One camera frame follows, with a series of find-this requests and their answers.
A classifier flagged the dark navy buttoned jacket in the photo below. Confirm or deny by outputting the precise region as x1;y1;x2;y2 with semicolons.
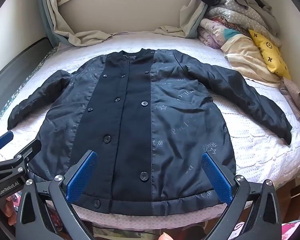
7;48;293;217

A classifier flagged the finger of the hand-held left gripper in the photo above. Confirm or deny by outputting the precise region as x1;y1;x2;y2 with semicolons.
0;131;14;160
0;139;42;174

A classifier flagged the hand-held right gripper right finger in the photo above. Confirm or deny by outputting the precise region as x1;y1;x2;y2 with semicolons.
202;152;283;240

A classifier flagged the dark bed frame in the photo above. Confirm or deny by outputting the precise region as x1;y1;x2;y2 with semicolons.
0;37;51;87

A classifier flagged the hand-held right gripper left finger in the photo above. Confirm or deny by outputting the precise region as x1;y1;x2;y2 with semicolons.
15;150;98;240

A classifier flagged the purple floral quilt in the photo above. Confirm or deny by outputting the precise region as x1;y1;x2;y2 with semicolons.
197;17;253;53

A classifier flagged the brown striped cloth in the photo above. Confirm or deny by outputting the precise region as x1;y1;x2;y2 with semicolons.
279;77;300;128

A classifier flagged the bed with white dotted cover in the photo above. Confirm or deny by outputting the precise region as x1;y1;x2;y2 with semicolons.
0;31;300;230

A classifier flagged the yellow printed pillow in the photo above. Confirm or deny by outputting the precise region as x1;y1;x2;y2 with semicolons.
248;29;292;80

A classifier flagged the person's right hand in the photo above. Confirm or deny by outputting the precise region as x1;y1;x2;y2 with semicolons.
157;232;175;240

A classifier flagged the person's left hand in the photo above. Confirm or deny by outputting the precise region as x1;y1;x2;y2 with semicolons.
3;196;17;227

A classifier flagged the pink printed sheet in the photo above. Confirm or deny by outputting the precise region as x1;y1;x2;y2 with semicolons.
281;220;300;240

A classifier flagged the beige curtain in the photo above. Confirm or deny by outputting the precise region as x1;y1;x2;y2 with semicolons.
154;0;213;39
44;0;115;47

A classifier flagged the red patterned quilt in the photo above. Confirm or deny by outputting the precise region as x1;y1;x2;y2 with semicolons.
211;16;250;31

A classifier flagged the teal curtain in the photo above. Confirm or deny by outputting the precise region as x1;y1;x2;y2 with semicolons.
37;0;68;46

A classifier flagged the grey dotted quilt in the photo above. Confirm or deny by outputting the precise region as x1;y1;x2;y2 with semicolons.
206;0;283;48

